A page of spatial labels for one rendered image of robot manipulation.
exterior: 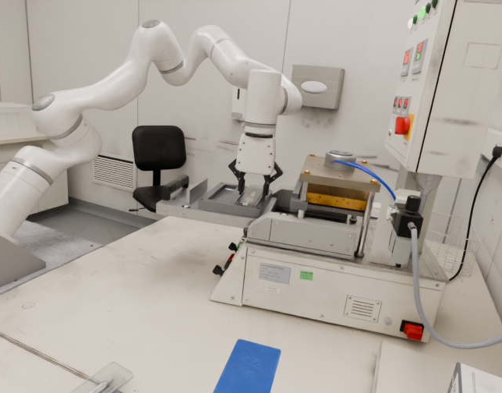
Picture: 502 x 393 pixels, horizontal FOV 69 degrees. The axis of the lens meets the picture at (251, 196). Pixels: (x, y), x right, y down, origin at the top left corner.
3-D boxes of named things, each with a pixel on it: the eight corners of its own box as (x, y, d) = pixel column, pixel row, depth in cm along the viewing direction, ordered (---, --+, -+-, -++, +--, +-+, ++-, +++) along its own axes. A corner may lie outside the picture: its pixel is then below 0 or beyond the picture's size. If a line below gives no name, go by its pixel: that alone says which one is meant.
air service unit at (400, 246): (399, 248, 82) (414, 185, 78) (413, 279, 68) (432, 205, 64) (376, 244, 83) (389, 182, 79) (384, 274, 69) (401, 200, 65)
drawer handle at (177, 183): (189, 187, 113) (189, 175, 112) (168, 200, 99) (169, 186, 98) (182, 186, 114) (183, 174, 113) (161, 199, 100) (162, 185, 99)
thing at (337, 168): (385, 196, 108) (394, 152, 104) (405, 233, 78) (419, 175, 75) (302, 183, 112) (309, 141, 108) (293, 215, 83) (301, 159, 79)
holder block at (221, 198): (271, 197, 111) (272, 189, 111) (259, 218, 93) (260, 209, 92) (219, 189, 114) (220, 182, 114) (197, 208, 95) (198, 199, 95)
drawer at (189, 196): (276, 209, 113) (279, 185, 111) (263, 235, 92) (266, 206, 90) (186, 195, 118) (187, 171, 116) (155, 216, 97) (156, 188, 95)
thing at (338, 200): (362, 195, 106) (369, 163, 103) (370, 220, 85) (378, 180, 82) (303, 186, 109) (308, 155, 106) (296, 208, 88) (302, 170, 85)
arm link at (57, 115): (69, 160, 110) (29, 122, 97) (55, 143, 117) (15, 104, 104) (193, 62, 121) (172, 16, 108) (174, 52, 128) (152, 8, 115)
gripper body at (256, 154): (237, 129, 94) (233, 171, 97) (276, 134, 92) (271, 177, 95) (244, 127, 101) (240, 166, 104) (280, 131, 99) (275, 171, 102)
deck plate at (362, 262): (414, 228, 112) (415, 224, 112) (448, 283, 79) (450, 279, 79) (267, 204, 120) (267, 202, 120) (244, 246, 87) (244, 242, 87)
